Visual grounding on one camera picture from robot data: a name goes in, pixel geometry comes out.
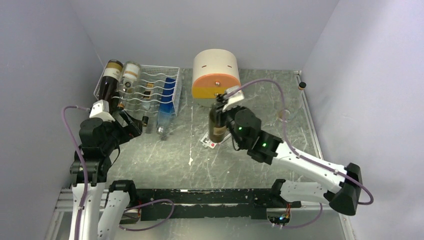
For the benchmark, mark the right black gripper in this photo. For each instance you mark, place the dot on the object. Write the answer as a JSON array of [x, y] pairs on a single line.
[[237, 108]]

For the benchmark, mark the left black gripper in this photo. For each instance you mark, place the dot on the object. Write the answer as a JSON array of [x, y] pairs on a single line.
[[134, 129]]

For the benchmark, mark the dark green wine bottle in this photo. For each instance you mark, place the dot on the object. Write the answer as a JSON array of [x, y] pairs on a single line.
[[217, 120]]

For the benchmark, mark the clear glass bottle black cap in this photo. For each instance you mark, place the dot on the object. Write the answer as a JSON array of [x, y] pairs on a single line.
[[288, 113]]

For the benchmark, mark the blue clear square bottle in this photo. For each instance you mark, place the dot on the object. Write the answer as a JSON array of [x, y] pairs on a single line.
[[166, 106]]

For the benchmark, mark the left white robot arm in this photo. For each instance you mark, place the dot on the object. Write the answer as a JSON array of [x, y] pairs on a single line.
[[89, 171]]

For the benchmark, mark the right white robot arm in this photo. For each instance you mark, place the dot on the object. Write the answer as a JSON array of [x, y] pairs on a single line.
[[335, 185]]

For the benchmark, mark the dark red wine bottle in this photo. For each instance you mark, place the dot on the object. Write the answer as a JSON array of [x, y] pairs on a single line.
[[109, 81]]

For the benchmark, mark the clear bottle cream label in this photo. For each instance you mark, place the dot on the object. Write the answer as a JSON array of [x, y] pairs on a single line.
[[126, 85]]

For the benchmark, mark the ruler set plastic package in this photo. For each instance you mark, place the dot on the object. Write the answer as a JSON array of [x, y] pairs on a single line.
[[206, 141]]

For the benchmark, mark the cream drawer cabinet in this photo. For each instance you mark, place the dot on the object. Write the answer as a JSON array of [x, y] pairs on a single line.
[[213, 72]]

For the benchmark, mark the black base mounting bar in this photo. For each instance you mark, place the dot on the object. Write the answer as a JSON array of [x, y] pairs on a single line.
[[205, 203]]

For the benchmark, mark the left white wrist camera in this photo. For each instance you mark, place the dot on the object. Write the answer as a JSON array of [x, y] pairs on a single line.
[[100, 109]]

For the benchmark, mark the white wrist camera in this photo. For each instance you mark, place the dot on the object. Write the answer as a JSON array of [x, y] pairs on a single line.
[[231, 98], [100, 109]]

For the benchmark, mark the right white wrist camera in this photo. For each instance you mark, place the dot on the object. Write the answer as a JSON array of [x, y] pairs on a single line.
[[231, 98]]

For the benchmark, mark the white wire wine rack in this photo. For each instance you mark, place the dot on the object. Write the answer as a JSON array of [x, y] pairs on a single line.
[[148, 89]]

